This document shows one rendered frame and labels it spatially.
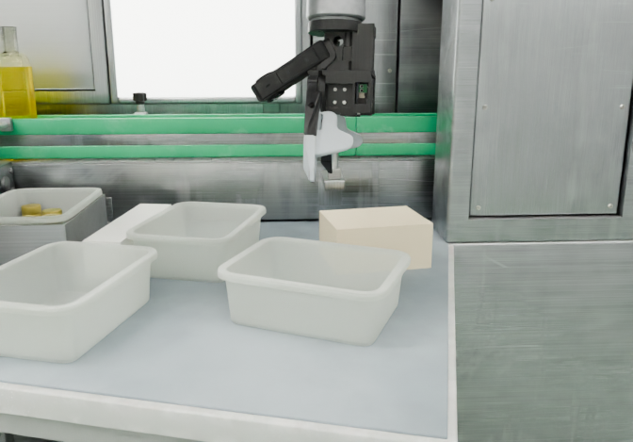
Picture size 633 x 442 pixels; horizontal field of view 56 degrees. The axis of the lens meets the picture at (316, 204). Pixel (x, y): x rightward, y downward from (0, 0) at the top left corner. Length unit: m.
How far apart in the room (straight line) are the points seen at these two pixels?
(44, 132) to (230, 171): 0.38
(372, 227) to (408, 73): 0.58
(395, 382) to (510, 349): 0.61
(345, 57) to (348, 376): 0.39
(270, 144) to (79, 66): 0.48
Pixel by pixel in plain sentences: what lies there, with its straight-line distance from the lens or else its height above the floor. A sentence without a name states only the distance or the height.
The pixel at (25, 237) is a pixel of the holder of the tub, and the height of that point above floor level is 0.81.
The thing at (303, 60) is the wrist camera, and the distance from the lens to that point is 0.78.
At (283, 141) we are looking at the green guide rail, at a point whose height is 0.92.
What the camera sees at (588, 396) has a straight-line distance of 1.37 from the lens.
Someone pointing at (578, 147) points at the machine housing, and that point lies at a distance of 1.19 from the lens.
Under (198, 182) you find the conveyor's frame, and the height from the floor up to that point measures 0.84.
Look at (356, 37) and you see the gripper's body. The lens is 0.78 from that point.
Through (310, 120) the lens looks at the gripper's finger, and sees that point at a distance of 0.73.
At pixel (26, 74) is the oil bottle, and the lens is 1.36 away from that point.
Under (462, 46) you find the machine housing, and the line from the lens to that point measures 1.08.
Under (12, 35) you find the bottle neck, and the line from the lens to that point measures 1.36.
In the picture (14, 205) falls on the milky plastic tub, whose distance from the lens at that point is 1.25.
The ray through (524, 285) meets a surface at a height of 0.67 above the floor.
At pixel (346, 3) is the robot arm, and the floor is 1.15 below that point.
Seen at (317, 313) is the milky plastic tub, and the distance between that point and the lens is 0.73.
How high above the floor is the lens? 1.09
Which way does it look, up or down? 14 degrees down
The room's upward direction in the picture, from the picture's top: straight up
